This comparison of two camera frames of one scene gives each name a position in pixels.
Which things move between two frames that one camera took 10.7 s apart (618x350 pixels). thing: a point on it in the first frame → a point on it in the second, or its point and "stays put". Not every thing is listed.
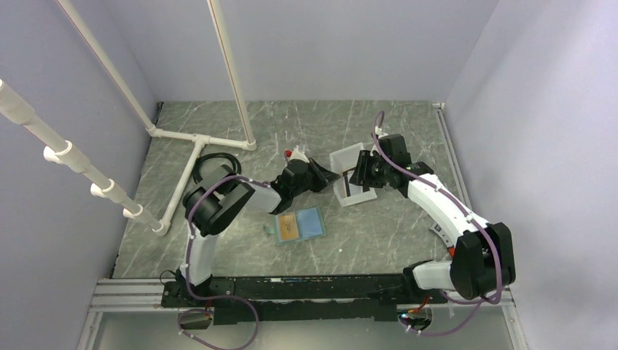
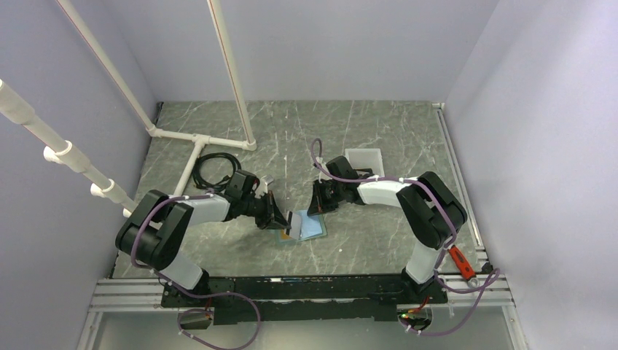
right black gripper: x=361 y=175 → x=318 y=205
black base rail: x=295 y=298 stays put
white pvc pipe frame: x=61 y=151 stays put
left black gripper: x=323 y=176 → x=272 y=218
